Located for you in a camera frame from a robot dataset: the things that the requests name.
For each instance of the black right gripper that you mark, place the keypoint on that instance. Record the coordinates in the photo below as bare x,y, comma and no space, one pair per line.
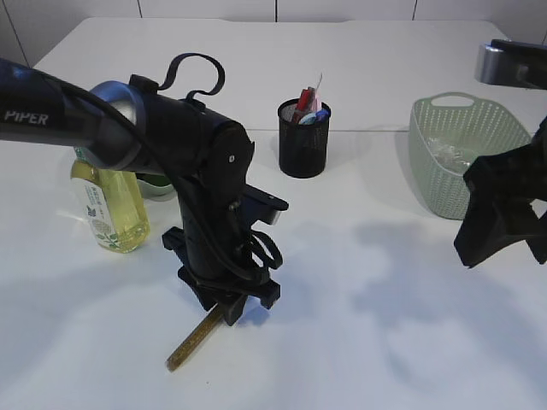
501,189

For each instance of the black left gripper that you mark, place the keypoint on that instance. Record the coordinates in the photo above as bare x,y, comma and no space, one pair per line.
222,258

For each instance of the gold glitter pen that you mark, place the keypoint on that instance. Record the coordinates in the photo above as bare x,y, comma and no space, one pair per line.
183,352

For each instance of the clear plastic sheet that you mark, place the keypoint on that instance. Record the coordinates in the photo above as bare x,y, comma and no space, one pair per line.
452,158

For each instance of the green tea plastic bottle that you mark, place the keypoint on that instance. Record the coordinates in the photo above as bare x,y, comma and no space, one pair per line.
112,205

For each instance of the blue capped scissors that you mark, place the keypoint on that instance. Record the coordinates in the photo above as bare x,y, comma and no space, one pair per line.
315,117

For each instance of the red glitter pen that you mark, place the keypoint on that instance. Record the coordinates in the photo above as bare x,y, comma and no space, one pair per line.
306,99

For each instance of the transparent plastic ruler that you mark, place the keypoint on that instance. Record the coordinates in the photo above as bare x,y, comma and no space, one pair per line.
318,84

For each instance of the pink capped scissors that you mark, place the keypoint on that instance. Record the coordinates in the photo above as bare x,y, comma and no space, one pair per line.
316,104

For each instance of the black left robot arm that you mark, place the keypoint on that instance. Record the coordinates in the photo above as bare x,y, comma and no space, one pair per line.
134,127

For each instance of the green woven plastic basket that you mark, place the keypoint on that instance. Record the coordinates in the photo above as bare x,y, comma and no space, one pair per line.
466,121

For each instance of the light green wavy plate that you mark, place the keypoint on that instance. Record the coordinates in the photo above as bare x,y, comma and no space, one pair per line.
155,187

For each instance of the black mesh pen holder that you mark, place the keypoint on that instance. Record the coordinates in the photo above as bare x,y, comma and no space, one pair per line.
302,148

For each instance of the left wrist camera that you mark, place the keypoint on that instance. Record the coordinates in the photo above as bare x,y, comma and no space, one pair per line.
258,205

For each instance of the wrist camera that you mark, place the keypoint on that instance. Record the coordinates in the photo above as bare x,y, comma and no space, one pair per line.
258,205
512,64

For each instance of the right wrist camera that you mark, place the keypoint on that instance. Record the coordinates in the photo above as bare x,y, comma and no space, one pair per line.
512,64

